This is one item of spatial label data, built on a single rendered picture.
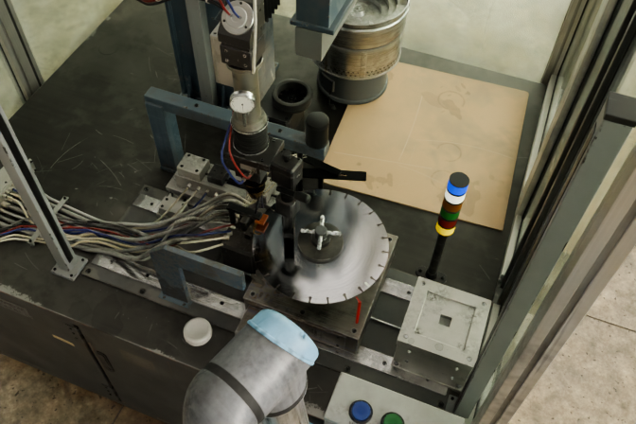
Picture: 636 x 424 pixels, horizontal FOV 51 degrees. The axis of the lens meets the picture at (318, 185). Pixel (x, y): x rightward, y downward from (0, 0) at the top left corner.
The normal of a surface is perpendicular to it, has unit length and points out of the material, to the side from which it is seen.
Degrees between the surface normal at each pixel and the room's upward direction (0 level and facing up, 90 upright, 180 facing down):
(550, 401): 0
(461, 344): 0
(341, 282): 0
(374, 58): 90
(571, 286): 90
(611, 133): 90
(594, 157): 90
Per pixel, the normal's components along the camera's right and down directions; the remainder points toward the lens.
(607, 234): -0.36, 0.73
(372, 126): 0.02, -0.62
